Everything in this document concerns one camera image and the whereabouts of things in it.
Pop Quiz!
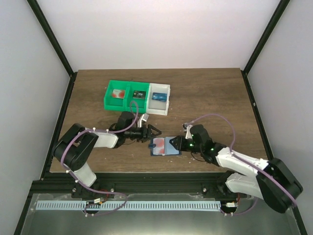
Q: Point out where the dark green card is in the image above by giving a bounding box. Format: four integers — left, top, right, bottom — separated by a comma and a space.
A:
133, 91, 146, 99

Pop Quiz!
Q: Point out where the right black frame post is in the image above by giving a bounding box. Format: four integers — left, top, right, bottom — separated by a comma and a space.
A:
243, 0, 291, 74

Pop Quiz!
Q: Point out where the white bin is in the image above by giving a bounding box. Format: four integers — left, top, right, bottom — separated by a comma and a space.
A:
146, 83, 171, 116

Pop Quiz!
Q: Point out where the blue card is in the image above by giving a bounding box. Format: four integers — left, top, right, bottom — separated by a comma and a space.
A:
152, 92, 167, 102

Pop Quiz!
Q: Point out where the left black frame post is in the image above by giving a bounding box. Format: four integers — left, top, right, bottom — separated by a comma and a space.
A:
26, 0, 75, 76

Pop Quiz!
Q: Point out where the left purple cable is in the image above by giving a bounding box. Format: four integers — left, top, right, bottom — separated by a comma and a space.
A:
60, 100, 128, 217

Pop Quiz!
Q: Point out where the light blue slotted cable duct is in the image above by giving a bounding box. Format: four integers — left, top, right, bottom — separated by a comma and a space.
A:
36, 200, 221, 212

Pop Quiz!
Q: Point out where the black frame post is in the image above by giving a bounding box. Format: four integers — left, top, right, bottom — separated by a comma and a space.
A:
26, 0, 75, 76
243, 0, 291, 74

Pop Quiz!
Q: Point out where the red white card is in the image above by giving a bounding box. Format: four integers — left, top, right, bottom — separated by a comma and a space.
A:
112, 89, 125, 99
152, 138, 165, 155

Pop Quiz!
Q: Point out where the navy blue card holder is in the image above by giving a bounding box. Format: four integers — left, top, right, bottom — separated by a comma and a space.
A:
148, 137, 181, 156

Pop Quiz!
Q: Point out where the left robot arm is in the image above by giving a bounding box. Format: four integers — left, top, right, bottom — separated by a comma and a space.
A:
52, 111, 162, 193

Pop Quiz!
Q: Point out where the green bin middle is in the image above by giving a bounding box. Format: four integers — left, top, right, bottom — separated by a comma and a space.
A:
124, 82, 150, 114

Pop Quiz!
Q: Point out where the green bin left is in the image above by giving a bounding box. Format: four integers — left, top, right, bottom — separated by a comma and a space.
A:
104, 80, 127, 112

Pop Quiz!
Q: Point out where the black aluminium frame rail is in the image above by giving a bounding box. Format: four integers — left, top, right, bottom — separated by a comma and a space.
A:
30, 171, 237, 199

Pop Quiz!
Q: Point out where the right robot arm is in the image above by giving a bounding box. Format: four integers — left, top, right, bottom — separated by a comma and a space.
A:
169, 124, 303, 213

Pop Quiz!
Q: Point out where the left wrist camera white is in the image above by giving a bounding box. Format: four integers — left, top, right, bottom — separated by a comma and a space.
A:
137, 113, 149, 128

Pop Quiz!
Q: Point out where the green bin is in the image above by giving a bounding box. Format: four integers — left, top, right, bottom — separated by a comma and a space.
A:
124, 82, 150, 114
104, 80, 127, 112

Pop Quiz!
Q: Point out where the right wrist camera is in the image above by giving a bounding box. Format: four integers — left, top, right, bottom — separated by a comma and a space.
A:
183, 123, 193, 139

